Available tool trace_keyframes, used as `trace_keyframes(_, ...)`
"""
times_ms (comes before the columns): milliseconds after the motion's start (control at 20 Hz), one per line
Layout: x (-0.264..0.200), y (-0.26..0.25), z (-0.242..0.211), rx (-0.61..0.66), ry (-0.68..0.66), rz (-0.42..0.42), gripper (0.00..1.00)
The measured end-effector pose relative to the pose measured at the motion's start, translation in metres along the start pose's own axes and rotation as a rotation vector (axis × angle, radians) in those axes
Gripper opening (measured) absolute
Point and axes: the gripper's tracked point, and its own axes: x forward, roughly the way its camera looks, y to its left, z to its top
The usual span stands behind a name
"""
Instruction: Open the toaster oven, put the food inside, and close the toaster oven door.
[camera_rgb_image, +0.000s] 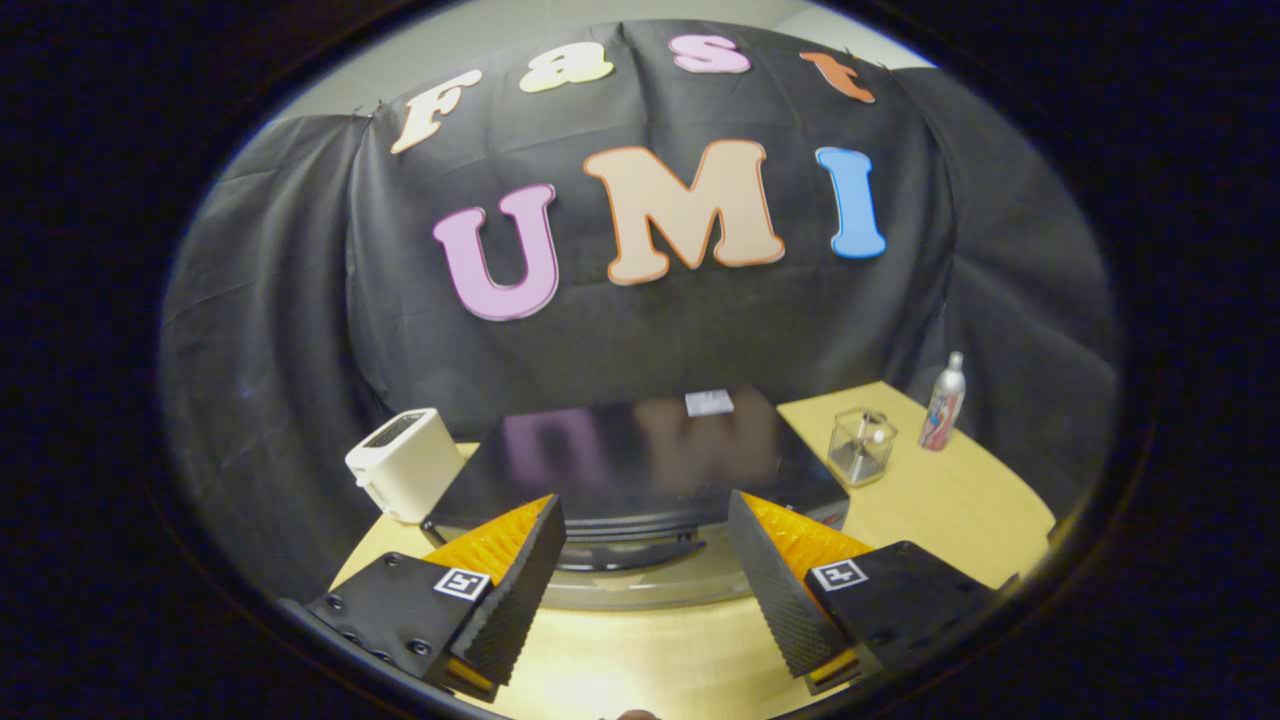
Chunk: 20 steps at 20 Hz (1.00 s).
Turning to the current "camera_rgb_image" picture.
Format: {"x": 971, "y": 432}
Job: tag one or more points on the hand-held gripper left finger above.
{"x": 520, "y": 590}

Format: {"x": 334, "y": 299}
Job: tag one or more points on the spray bottle with pink label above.
{"x": 942, "y": 410}

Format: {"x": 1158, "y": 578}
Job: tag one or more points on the clear glass container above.
{"x": 860, "y": 450}

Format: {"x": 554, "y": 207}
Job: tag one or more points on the black toaster oven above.
{"x": 640, "y": 470}

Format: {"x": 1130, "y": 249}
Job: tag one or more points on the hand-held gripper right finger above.
{"x": 780, "y": 590}

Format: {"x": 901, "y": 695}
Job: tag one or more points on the white bread toaster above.
{"x": 405, "y": 470}

